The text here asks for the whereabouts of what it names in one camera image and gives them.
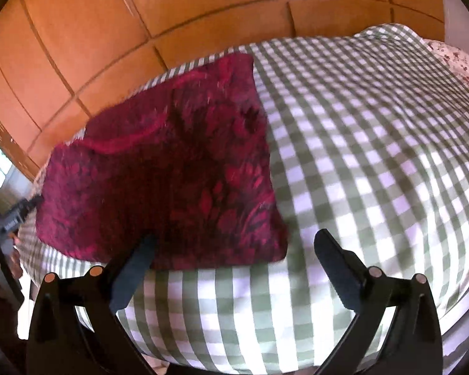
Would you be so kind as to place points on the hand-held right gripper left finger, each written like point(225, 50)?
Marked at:
point(135, 265)

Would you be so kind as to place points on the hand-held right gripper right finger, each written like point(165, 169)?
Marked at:
point(336, 269)

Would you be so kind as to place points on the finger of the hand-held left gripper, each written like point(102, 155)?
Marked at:
point(33, 204)

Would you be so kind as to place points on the dark red patterned garment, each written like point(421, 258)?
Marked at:
point(172, 164)

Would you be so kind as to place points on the person's left hand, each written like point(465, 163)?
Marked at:
point(15, 270)

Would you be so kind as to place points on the green white checked bedsheet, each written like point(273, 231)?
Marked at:
point(375, 183)

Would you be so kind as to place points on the white mattress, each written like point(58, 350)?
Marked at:
point(459, 320)

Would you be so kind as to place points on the wooden wardrobe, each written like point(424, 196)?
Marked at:
point(140, 15)

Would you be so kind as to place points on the floral pillow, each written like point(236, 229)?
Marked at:
point(457, 62)

